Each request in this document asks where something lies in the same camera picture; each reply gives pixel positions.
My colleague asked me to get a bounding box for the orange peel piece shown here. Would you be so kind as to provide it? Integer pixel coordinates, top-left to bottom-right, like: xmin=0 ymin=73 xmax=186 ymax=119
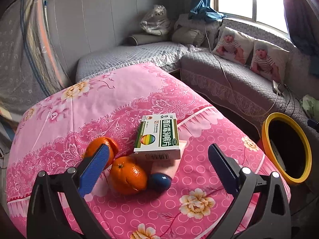
xmin=82 ymin=136 xmax=119 ymax=169

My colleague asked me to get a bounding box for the whole orange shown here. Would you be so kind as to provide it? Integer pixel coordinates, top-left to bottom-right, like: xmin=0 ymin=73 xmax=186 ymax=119
xmin=109 ymin=157 xmax=148 ymax=195

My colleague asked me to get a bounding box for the pink tube blue cap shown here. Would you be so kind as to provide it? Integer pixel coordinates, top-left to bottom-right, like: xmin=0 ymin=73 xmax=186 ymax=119
xmin=146 ymin=140 xmax=187 ymax=193

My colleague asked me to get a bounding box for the green white medicine box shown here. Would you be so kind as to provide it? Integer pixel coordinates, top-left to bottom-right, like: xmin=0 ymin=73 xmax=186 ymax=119
xmin=134 ymin=113 xmax=181 ymax=161

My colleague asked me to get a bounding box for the yellow rimmed trash bin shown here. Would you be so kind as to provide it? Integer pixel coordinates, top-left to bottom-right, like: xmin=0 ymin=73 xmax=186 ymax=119
xmin=257 ymin=112 xmax=312 ymax=186

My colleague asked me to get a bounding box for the green patterned cloth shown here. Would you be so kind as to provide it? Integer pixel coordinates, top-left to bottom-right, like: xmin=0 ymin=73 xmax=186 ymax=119
xmin=301 ymin=94 xmax=319 ymax=122

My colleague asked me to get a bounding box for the white charger device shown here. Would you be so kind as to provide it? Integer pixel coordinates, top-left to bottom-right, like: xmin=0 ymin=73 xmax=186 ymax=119
xmin=272 ymin=80 xmax=286 ymax=95

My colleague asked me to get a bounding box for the grey quilted sofa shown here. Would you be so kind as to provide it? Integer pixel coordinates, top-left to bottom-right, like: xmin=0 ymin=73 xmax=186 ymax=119
xmin=75 ymin=17 xmax=319 ymax=155

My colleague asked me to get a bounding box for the baby print pillow right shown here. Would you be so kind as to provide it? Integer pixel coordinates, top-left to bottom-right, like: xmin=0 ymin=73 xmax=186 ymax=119
xmin=250 ymin=39 xmax=289 ymax=84

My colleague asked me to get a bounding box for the baby print pillow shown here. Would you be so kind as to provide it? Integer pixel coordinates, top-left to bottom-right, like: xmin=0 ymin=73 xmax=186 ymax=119
xmin=250 ymin=39 xmax=289 ymax=84
xmin=213 ymin=27 xmax=255 ymax=65

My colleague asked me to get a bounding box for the pink floral table cloth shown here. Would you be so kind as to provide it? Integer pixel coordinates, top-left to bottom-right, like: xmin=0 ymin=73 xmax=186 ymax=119
xmin=7 ymin=63 xmax=276 ymax=238

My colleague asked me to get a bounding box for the baby print pillow left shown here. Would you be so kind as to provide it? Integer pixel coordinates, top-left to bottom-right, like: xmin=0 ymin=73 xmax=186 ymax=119
xmin=213 ymin=27 xmax=255 ymax=65

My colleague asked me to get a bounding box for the purple curtain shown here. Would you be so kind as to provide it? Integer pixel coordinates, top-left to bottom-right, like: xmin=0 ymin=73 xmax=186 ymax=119
xmin=283 ymin=0 xmax=318 ymax=57

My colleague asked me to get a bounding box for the window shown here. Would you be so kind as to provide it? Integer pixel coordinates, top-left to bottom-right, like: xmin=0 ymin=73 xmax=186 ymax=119
xmin=211 ymin=0 xmax=288 ymax=33

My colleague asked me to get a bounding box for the grey cushion pile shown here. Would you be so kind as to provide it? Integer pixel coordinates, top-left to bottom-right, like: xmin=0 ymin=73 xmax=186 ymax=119
xmin=171 ymin=14 xmax=222 ymax=48

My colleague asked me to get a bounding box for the striped grey drape cloth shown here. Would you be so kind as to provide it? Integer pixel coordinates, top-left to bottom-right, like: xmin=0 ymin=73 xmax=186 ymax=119
xmin=1 ymin=0 xmax=71 ymax=144

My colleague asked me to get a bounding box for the blue curtain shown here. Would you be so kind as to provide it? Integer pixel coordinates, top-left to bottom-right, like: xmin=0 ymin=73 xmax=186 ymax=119
xmin=188 ymin=0 xmax=226 ymax=23

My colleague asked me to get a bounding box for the silver plastic bag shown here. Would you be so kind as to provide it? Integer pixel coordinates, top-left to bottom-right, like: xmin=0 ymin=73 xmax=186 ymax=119
xmin=140 ymin=5 xmax=172 ymax=36

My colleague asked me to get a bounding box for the grey bolster pillow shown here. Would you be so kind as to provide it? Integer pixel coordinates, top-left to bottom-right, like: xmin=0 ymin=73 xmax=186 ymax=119
xmin=127 ymin=33 xmax=170 ymax=46

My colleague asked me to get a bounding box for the white charging cable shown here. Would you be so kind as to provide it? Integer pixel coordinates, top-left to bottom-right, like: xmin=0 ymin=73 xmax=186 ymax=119
xmin=203 ymin=23 xmax=279 ymax=118

